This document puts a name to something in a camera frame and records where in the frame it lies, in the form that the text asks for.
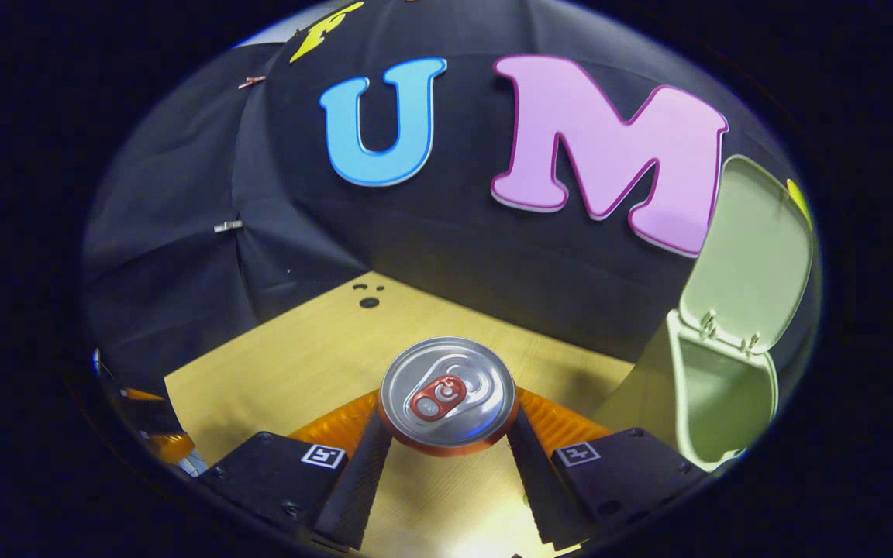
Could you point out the silver metal clip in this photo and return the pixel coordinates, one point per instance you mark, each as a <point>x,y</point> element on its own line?
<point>228,226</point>

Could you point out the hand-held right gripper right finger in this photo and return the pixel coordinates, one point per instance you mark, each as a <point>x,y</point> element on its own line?
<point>539,488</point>

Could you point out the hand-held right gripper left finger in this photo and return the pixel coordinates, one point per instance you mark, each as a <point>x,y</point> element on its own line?
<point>353,488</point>

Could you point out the light green desktop garbage bin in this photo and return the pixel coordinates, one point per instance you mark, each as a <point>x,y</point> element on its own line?
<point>749,256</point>

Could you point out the copper metal clip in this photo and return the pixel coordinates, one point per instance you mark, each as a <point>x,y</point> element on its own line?
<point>253,81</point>

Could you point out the black backdrop cloth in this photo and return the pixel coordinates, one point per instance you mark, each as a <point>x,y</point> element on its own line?
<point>454,256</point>

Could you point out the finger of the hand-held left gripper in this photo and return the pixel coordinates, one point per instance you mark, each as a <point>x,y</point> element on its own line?
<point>175,449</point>
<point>152,415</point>

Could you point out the orange pop can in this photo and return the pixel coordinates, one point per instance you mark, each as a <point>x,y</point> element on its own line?
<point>446,395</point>

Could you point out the wooden desktop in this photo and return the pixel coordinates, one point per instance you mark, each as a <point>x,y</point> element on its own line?
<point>299,364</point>

